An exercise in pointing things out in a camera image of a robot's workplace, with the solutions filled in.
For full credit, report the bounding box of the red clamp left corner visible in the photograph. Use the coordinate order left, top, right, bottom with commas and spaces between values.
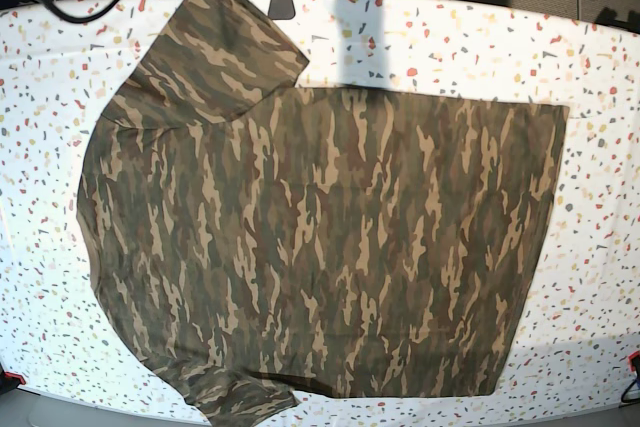
0, 370, 25, 394

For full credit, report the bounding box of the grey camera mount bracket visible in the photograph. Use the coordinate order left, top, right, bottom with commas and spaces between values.
267, 0, 296, 21

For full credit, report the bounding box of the camouflage T-shirt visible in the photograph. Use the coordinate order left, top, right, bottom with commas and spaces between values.
77, 0, 569, 426

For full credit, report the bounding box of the red clamp corner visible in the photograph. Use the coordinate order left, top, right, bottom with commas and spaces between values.
628, 351, 640, 380
0, 370, 25, 394

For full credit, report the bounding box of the terrazzo pattern tablecloth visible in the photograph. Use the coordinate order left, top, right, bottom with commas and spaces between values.
1, 0, 639, 426

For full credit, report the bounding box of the red clamp right corner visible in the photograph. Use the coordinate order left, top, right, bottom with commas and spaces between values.
628, 351, 640, 380

